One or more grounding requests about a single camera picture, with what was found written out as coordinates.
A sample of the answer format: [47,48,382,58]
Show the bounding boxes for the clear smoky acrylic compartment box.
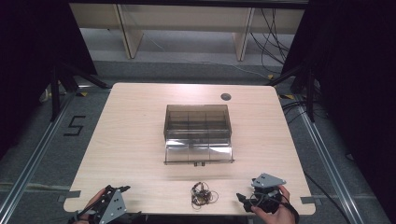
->
[163,104,235,167]

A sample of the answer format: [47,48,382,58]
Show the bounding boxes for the person's right hand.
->
[250,184,297,224]

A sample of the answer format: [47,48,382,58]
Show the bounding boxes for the black wrist strap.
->
[281,200,301,224]

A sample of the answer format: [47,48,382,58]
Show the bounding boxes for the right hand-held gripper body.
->
[245,173,288,215]

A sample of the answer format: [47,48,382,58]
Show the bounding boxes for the black metal stand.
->
[49,61,112,123]
[265,63,316,123]

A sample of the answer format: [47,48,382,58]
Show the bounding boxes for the bundle of black hanging cables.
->
[249,7,291,75]

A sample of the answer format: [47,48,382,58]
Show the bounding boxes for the person's left hand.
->
[73,188,107,224]

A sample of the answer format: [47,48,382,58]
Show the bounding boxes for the black curtain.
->
[0,0,98,160]
[281,0,396,216]

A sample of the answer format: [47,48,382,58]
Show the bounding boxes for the black floor cables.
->
[280,100,328,125]

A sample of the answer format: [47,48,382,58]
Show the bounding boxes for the tangled black earphones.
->
[190,181,219,211]

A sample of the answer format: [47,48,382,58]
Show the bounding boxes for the long white desk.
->
[68,3,306,62]

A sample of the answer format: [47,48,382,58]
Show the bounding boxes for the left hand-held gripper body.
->
[88,185,128,224]

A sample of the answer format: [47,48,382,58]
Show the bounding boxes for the aluminium floor rail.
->
[0,92,75,220]
[294,95,363,224]

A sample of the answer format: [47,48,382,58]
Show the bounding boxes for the long black floor cable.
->
[303,172,353,224]

